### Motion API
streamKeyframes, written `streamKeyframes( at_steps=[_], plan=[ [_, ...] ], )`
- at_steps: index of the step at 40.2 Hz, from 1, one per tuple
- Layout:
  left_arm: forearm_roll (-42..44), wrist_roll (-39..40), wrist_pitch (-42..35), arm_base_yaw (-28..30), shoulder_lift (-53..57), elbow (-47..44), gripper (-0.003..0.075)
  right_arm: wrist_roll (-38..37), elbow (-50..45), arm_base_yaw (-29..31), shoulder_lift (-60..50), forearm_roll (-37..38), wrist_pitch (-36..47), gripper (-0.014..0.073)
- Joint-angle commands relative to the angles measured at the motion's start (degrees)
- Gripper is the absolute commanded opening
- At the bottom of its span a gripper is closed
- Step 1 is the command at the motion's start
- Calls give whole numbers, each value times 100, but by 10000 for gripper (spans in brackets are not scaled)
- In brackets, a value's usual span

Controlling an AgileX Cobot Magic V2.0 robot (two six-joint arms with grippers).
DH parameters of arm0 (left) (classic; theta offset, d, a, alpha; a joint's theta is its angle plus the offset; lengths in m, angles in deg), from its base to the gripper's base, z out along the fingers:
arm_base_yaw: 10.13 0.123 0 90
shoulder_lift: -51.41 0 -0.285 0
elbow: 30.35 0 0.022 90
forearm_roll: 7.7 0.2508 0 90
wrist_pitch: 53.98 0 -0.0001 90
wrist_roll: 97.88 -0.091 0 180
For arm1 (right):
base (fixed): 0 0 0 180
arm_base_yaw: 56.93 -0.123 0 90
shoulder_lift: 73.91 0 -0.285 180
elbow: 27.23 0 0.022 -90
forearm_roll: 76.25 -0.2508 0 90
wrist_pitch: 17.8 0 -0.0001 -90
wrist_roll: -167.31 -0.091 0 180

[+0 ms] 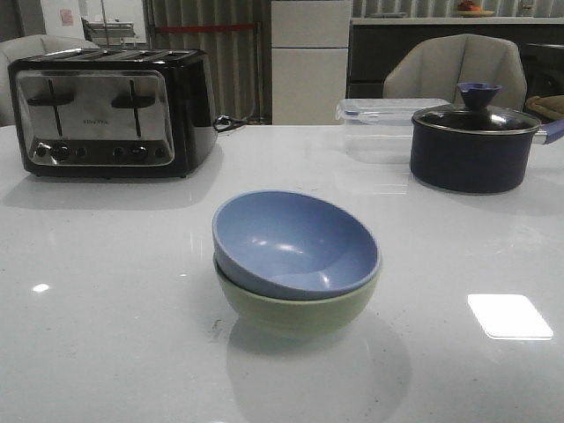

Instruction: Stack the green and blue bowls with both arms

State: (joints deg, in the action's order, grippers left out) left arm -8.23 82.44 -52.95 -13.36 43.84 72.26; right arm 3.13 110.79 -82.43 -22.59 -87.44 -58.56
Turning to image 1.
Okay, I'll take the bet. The blue bowl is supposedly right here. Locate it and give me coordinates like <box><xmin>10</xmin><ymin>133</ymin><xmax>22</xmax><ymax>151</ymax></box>
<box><xmin>211</xmin><ymin>190</ymin><xmax>382</xmax><ymax>301</ymax></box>

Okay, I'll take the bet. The green bowl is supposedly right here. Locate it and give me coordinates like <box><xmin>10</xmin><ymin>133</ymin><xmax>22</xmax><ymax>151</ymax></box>
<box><xmin>212</xmin><ymin>259</ymin><xmax>382</xmax><ymax>338</ymax></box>

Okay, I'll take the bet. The clear plastic food container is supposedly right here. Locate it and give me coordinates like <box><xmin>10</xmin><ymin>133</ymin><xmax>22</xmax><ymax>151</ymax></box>
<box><xmin>336</xmin><ymin>98</ymin><xmax>448</xmax><ymax>165</ymax></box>

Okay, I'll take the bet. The white cabinet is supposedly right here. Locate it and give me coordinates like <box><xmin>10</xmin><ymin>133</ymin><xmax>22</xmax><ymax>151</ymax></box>
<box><xmin>271</xmin><ymin>1</ymin><xmax>353</xmax><ymax>125</ymax></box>

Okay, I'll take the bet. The dark blue saucepan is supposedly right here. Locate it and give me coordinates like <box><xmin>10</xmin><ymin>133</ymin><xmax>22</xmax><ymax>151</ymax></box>
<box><xmin>410</xmin><ymin>120</ymin><xmax>563</xmax><ymax>194</ymax></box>

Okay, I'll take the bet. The dark counter with white top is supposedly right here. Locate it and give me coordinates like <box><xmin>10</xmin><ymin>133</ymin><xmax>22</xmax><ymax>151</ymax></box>
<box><xmin>346</xmin><ymin>17</ymin><xmax>563</xmax><ymax>98</ymax></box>

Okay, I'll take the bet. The beige upholstered chair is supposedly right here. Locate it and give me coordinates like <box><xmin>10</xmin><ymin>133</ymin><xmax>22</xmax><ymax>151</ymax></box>
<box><xmin>382</xmin><ymin>33</ymin><xmax>527</xmax><ymax>110</ymax></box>

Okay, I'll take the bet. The glass pot lid blue knob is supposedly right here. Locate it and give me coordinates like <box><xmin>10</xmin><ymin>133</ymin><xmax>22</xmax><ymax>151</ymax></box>
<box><xmin>412</xmin><ymin>82</ymin><xmax>541</xmax><ymax>135</ymax></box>

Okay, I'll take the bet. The black silver toaster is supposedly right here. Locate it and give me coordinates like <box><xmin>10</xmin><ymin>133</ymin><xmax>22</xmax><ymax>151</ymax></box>
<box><xmin>8</xmin><ymin>48</ymin><xmax>218</xmax><ymax>178</ymax></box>

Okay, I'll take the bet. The fruit plate on counter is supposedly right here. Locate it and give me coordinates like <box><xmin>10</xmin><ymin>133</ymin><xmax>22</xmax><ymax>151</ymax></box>
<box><xmin>456</xmin><ymin>0</ymin><xmax>494</xmax><ymax>18</ymax></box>

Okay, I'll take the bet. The tan cushion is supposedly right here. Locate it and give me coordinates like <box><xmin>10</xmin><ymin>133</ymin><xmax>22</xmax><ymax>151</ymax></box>
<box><xmin>525</xmin><ymin>94</ymin><xmax>564</xmax><ymax>123</ymax></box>

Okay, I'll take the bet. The black toaster power cable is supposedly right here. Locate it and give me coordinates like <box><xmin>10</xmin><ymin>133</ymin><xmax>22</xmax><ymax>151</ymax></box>
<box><xmin>212</xmin><ymin>113</ymin><xmax>248</xmax><ymax>133</ymax></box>

